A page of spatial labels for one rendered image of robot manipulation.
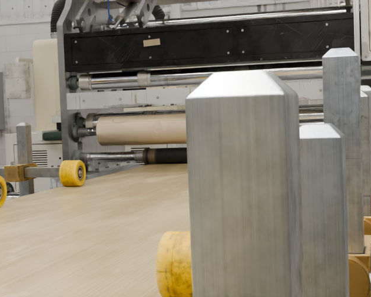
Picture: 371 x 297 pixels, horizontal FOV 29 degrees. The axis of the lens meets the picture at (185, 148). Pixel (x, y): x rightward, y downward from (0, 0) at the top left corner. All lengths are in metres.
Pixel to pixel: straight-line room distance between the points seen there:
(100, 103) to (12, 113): 7.47
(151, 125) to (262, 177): 2.72
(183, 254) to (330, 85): 0.25
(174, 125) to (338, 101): 2.22
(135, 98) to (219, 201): 2.74
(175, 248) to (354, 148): 0.23
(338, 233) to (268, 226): 0.25
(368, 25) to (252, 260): 2.55
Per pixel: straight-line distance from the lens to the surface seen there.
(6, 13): 10.58
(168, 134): 2.94
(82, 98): 3.07
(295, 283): 0.26
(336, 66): 0.75
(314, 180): 0.50
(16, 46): 10.46
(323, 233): 0.50
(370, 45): 2.78
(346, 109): 0.74
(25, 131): 2.36
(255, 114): 0.25
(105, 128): 3.04
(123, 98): 3.00
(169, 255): 0.82
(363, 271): 0.73
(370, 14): 2.79
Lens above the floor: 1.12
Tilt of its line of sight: 3 degrees down
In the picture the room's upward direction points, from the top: 2 degrees counter-clockwise
